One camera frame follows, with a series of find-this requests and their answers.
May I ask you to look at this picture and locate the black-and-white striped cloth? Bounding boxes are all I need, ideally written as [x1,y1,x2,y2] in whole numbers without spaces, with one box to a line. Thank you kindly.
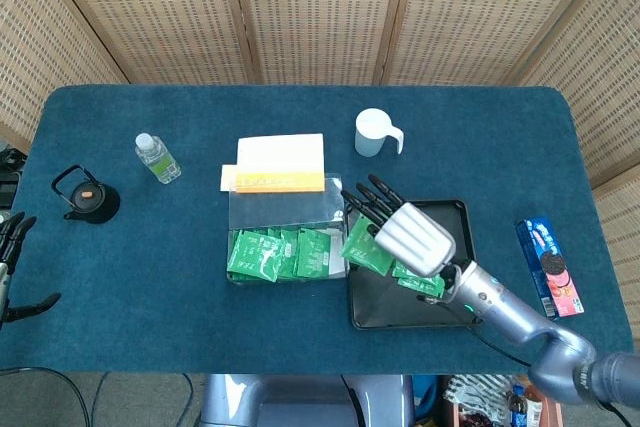
[443,374,512,418]

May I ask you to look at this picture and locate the green plastic-wrapped packet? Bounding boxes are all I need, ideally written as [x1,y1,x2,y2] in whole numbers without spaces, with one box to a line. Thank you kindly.
[276,229,301,281]
[340,215,396,277]
[295,228,332,278]
[392,261,447,298]
[227,229,286,283]

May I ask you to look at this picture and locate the woven folding screen panel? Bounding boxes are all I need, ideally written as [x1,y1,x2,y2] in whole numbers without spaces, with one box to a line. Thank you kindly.
[512,0,640,191]
[37,0,257,86]
[378,0,614,88]
[228,0,412,87]
[592,179,640,308]
[0,0,129,153]

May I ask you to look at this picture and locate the white plastic mug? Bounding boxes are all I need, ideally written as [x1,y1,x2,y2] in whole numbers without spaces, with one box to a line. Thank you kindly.
[354,107,405,158]

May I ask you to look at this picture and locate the transparent plastic box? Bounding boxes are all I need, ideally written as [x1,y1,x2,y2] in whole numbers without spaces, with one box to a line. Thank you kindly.
[225,173,351,284]

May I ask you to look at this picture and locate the black cast iron teapot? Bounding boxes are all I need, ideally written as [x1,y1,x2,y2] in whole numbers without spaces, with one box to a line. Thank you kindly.
[50,164,122,225]

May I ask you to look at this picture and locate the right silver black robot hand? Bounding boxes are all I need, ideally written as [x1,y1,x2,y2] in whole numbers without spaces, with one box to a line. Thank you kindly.
[341,174,457,279]

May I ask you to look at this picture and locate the blue carpet table cover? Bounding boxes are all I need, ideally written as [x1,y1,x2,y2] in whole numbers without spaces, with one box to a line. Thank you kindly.
[0,84,624,376]

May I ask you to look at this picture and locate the blue cookie package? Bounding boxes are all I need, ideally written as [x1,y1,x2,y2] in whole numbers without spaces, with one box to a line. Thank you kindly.
[514,217,585,321]

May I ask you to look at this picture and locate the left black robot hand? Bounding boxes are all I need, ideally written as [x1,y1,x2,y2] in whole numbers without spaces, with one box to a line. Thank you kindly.
[0,211,62,324]

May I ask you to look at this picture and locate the orange storage crate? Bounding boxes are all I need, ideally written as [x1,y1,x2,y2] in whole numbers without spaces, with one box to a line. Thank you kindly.
[439,374,564,427]

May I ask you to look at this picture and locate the black plastic tray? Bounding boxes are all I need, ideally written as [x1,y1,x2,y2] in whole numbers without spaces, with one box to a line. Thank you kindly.
[344,199,484,331]

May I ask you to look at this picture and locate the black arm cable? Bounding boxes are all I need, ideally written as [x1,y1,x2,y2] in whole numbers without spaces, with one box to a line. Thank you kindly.
[434,299,532,367]

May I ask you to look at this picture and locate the cola bottle blue label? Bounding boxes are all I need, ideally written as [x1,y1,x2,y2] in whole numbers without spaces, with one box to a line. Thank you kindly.
[507,384,527,427]

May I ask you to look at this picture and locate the black floor cable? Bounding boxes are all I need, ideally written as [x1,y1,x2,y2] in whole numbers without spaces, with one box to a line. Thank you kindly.
[0,365,91,427]
[91,372,112,427]
[174,372,197,427]

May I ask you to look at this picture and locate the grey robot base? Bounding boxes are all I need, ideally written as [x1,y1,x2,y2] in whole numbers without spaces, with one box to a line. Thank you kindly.
[199,374,416,427]

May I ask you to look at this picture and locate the clear water bottle green label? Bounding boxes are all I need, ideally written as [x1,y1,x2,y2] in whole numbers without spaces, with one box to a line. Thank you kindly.
[134,132,182,185]

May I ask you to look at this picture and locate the white and yellow flat box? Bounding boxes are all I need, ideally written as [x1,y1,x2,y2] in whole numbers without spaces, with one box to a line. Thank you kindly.
[234,133,327,195]

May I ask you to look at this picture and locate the black equipment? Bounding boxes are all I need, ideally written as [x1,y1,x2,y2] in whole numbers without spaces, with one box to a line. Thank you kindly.
[0,145,25,209]

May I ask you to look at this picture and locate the snack packet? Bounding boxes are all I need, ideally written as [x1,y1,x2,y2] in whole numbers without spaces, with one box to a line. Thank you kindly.
[522,389,545,427]

